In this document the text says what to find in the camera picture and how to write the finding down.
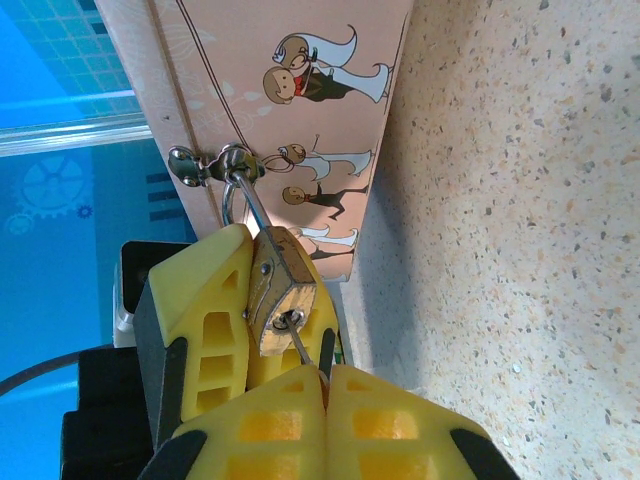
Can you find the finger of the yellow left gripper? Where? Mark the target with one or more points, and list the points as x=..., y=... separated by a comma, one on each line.
x=325, y=310
x=210, y=280

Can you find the aluminium frame post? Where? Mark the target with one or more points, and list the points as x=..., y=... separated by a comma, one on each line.
x=65, y=132

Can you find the brass padlock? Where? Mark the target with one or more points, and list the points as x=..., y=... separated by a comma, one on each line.
x=280, y=270

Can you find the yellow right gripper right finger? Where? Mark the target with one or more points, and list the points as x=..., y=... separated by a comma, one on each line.
x=400, y=430

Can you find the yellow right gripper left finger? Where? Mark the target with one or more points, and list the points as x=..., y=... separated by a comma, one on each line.
x=270, y=430

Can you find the pink cartoon tin box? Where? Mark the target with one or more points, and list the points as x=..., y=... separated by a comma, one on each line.
x=300, y=125

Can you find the small metal key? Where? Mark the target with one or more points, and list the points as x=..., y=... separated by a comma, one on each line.
x=302, y=345

